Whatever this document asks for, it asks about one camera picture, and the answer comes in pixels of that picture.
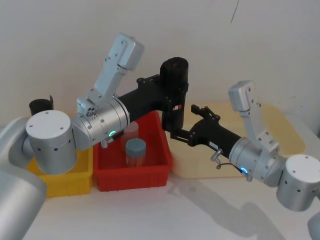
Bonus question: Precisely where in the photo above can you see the yellow plastic bin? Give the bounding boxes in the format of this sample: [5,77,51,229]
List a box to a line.
[26,147,95,199]

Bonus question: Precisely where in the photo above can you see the black open cup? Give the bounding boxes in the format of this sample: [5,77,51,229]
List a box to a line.
[28,94,55,117]

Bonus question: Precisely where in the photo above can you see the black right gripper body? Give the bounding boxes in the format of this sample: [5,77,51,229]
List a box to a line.
[188,119,242,159]

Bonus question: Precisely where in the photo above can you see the thin cable with silver plug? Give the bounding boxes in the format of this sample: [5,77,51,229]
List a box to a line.
[100,131,125,149]
[210,148,245,171]

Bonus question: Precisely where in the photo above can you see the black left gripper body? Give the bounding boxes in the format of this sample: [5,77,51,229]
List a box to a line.
[118,74,172,121]

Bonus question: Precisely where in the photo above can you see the red plastic bin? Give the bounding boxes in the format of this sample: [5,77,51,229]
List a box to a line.
[92,111,175,193]

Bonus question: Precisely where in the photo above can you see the clear jar with grey lid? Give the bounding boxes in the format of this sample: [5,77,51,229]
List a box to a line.
[124,138,147,168]

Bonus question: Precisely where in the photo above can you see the clear plastic jar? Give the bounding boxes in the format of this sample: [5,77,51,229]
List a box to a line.
[120,121,140,152]

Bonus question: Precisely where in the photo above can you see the thin dark hanging wire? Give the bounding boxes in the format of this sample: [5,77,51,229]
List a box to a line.
[229,0,241,25]

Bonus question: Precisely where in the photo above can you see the pale wooden tray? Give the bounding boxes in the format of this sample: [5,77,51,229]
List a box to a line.
[171,100,307,179]

